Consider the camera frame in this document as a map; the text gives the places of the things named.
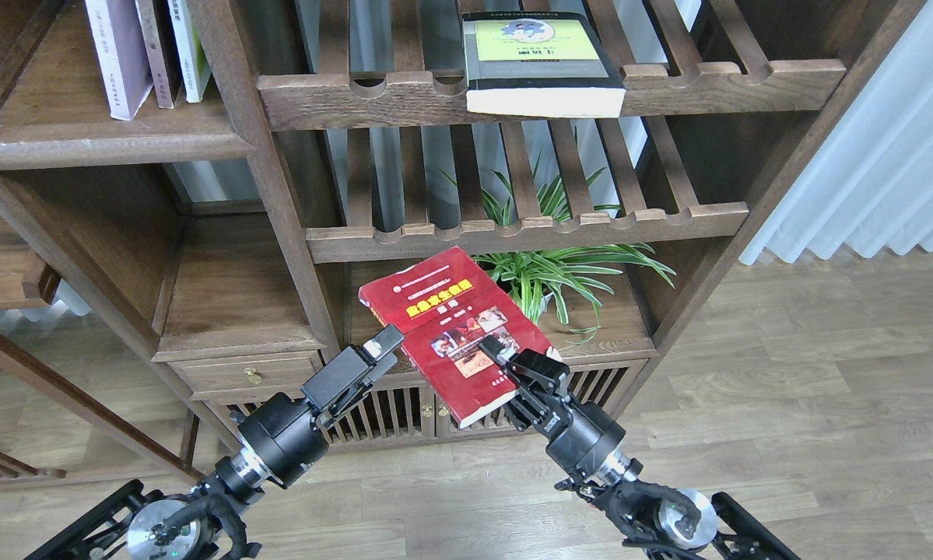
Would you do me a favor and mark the red cover book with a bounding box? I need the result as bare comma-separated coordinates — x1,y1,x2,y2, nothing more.
357,246,552,429

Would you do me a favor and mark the white plant pot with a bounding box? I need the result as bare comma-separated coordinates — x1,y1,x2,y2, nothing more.
519,292,555,324

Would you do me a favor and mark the dark wooden bookshelf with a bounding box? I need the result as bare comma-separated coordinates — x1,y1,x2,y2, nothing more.
0,1,924,439

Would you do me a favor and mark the white lavender book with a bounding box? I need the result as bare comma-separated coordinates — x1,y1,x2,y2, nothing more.
85,1,153,121

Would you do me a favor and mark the green spider plant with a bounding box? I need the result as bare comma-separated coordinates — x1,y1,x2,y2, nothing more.
471,171,676,344

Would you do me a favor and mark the white curtain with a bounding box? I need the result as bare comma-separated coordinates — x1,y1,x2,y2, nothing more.
739,1,933,264

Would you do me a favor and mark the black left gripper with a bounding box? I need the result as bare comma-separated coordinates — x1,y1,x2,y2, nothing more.
233,324,405,488

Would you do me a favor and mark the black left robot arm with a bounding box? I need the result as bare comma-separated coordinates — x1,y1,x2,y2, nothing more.
30,325,405,559

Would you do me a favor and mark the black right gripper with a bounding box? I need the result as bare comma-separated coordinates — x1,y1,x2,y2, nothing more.
478,335,626,486

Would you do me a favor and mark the brass drawer knob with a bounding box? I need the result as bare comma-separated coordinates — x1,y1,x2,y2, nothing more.
244,368,264,385

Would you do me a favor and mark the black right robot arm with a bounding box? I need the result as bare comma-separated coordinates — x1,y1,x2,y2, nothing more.
479,336,794,559

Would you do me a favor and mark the green and black book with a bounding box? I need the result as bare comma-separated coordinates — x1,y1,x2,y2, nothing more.
461,11,626,118

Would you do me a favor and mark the white green upright book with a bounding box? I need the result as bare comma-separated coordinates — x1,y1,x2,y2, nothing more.
167,0,212,103

